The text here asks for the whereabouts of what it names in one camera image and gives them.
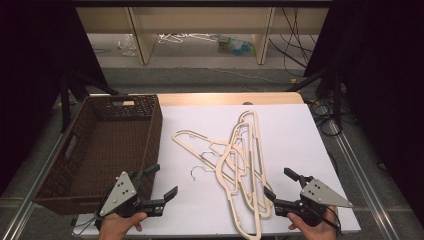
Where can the pile of cream hangers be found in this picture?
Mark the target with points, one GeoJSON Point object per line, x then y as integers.
{"type": "Point", "coordinates": [259, 140]}

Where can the white hangers on floor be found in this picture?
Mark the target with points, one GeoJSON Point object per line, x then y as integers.
{"type": "Point", "coordinates": [173, 38]}

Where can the brown wicker basket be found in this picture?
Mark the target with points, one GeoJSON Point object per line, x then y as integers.
{"type": "Point", "coordinates": [106, 150]}

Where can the colourful plastic bundle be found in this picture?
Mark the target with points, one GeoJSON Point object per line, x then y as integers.
{"type": "Point", "coordinates": [235, 46]}

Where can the clear plastic bag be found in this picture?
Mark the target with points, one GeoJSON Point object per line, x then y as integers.
{"type": "Point", "coordinates": [127, 45]}

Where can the white table cover sheet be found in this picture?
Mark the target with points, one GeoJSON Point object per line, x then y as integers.
{"type": "Point", "coordinates": [293, 140]}

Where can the beige wooden shelf unit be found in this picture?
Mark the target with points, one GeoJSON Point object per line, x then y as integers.
{"type": "Point", "coordinates": [203, 20]}

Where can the person's left hand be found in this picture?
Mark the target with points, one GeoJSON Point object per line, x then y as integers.
{"type": "Point", "coordinates": [116, 227]}

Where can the metal floor rail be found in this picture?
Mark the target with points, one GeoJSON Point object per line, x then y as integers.
{"type": "Point", "coordinates": [26, 206]}
{"type": "Point", "coordinates": [363, 180]}

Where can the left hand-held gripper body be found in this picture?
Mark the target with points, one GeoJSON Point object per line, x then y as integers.
{"type": "Point", "coordinates": [120, 193]}

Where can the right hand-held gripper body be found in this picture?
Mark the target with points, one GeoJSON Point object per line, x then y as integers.
{"type": "Point", "coordinates": [318, 195]}

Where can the person's right hand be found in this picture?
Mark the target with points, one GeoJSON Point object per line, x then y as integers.
{"type": "Point", "coordinates": [313, 230]}

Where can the beige wooden clothes hanger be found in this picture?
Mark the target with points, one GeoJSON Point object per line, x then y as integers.
{"type": "Point", "coordinates": [234, 206]}
{"type": "Point", "coordinates": [218, 144]}

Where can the black stand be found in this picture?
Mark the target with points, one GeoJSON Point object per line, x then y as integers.
{"type": "Point", "coordinates": [65, 100]}
{"type": "Point", "coordinates": [336, 96]}

